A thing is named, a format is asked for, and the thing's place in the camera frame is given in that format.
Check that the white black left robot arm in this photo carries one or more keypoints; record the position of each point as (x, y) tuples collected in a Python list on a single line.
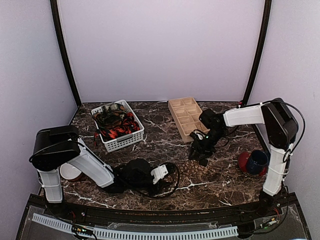
[(61, 148)]

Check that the green patterned tie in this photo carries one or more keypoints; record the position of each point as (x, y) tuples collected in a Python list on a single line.
[(113, 108)]

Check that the black frame post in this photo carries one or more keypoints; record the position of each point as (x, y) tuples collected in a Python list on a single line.
[(259, 51), (63, 51)]

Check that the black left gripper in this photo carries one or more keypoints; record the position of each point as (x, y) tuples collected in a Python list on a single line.
[(161, 185)]

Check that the orange white bowl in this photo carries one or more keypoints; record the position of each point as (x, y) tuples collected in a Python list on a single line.
[(70, 173)]

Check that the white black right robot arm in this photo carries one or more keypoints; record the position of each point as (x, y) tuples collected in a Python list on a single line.
[(281, 129)]

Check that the brown floral tie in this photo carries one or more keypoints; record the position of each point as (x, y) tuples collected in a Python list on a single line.
[(191, 169)]

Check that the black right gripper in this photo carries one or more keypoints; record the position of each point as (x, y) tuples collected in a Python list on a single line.
[(200, 149)]

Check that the wooden compartment tray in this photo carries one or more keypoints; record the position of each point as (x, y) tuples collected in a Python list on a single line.
[(186, 112)]

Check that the white perforated plastic basket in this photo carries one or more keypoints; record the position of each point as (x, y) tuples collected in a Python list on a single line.
[(123, 141)]

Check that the orange navy striped tie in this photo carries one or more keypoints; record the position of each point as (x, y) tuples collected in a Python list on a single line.
[(114, 124)]

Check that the red saucer plate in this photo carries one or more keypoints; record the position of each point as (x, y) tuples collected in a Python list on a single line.
[(242, 161)]

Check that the blue mug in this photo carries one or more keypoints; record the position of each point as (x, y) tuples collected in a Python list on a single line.
[(257, 161)]

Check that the black right frame post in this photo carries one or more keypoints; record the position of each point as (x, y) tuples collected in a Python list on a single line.
[(259, 51)]

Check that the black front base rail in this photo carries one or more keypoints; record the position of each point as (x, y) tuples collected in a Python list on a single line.
[(91, 212)]

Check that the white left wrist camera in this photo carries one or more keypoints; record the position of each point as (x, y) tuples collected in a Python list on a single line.
[(159, 173)]

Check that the black left frame post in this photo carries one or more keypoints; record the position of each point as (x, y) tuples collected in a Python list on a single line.
[(63, 51)]

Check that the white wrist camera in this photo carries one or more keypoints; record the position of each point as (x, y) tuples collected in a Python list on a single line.
[(199, 134), (159, 173)]

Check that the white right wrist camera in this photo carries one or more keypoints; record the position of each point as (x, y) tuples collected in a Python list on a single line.
[(199, 134)]

